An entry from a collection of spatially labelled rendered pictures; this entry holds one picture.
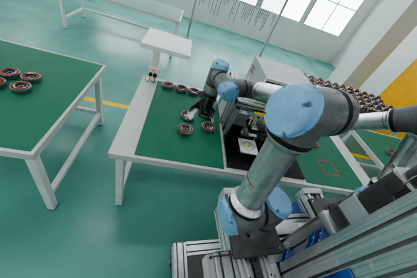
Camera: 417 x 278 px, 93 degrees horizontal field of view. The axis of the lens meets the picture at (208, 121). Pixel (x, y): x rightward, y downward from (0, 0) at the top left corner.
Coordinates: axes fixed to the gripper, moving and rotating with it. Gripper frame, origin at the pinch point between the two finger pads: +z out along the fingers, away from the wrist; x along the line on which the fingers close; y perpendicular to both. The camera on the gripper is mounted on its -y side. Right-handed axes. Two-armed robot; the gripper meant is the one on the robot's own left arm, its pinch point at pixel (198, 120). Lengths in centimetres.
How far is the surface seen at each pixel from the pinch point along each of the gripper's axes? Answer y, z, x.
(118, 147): -11, 40, -41
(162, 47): -72, -6, -20
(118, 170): -9, 63, -40
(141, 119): -40, 40, -29
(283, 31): -613, 57, 418
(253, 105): -30, 5, 47
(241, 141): -23, 37, 50
